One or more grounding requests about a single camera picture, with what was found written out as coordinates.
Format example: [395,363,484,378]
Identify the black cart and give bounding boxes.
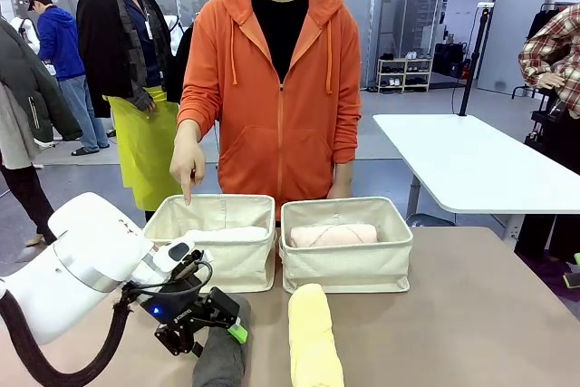
[525,87,567,148]

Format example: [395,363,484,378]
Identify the black garment on rack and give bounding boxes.
[527,2,567,44]

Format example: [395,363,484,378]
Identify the person in blue hoodie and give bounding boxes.
[26,0,111,157]

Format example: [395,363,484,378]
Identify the beige fabric basket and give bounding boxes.
[278,196,414,295]
[143,194,277,294]

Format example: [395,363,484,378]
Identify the white background table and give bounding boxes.
[372,113,580,229]

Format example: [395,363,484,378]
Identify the black camera pole stand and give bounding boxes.
[458,2,495,117]

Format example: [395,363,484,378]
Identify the thin black cable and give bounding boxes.
[120,261,214,305]

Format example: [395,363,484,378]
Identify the person in orange hoodie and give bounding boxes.
[177,0,363,220]

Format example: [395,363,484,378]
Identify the person's right hand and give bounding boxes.
[169,121,208,206]

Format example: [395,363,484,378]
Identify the person's left forearm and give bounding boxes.
[333,101,363,166]

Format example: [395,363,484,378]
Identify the pink towel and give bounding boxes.
[289,223,378,247]

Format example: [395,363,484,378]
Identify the yellow rolled towel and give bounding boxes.
[287,283,345,387]

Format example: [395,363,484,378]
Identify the person's left hand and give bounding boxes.
[326,162,354,200]

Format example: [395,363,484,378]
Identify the white towel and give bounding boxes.
[180,226,269,246]

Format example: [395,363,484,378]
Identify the person's right forearm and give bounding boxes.
[177,82,217,137]

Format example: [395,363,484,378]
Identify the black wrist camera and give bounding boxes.
[171,248,214,279]

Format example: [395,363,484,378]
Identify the wooden shoe rack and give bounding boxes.
[376,56,434,94]

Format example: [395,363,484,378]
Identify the black bag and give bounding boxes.
[433,41,468,79]

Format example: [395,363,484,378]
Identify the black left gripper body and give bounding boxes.
[135,285,214,332]

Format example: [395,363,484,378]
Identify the grey towel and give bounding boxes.
[191,296,253,387]

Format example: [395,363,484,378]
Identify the figure in dark green jacket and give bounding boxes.
[0,17,82,247]

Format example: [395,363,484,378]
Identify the thick black braided conduit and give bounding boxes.
[0,289,137,387]

